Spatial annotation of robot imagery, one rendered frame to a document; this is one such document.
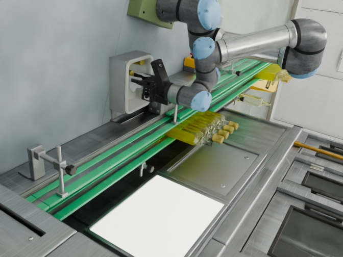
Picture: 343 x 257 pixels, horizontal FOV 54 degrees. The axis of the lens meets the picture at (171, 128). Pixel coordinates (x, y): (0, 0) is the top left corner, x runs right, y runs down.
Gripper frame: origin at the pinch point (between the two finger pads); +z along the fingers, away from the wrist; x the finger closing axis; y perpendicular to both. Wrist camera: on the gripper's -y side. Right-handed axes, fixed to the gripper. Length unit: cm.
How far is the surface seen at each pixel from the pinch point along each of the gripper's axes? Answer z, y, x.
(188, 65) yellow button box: 2, 8, 53
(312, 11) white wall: 43, 29, 611
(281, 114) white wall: 51, 249, 610
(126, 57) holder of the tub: 0.6, -7.1, -1.6
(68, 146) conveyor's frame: 2.7, 20.2, -31.4
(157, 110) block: -6.5, 18.3, 12.5
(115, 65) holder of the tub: 2.5, -4.7, -6.0
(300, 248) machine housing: -80, 44, -3
